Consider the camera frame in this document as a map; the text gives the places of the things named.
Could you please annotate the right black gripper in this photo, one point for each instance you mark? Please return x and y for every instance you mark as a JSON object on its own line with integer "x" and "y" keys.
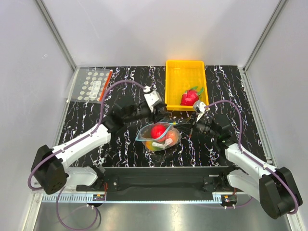
{"x": 189, "y": 122}

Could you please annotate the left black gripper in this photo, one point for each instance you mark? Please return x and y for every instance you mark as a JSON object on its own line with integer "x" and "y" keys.
{"x": 159, "y": 115}

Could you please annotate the red apple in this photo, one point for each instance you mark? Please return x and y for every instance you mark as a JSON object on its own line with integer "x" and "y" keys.
{"x": 157, "y": 131}

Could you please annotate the peach fruit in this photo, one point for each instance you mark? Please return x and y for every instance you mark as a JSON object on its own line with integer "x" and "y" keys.
{"x": 172, "y": 134}

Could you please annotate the clear blue zip bag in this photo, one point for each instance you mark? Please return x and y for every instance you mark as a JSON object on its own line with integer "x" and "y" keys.
{"x": 144, "y": 134}

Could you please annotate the orange green mango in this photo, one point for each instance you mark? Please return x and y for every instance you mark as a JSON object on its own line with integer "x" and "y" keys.
{"x": 150, "y": 147}

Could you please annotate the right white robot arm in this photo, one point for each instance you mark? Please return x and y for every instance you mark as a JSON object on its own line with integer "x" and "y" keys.
{"x": 274, "y": 188}

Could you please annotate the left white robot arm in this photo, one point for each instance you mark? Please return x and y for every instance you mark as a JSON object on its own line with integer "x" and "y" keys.
{"x": 51, "y": 170}

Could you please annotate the clear red zip bag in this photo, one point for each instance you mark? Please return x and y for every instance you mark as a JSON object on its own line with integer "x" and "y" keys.
{"x": 86, "y": 84}

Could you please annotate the red dragon fruit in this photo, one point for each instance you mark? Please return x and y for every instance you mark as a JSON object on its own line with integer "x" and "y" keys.
{"x": 190, "y": 96}

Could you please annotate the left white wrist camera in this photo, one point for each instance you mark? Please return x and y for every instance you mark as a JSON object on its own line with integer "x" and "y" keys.
{"x": 152, "y": 97}

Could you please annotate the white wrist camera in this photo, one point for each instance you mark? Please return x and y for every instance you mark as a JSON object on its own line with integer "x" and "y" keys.
{"x": 152, "y": 97}
{"x": 200, "y": 108}

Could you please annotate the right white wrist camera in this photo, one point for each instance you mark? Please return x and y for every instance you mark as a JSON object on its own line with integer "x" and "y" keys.
{"x": 200, "y": 108}

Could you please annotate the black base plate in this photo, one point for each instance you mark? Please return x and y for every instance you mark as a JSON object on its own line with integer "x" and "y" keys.
{"x": 159, "y": 182}

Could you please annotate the white slotted cable duct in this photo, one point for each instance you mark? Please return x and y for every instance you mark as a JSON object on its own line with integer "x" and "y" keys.
{"x": 91, "y": 198}

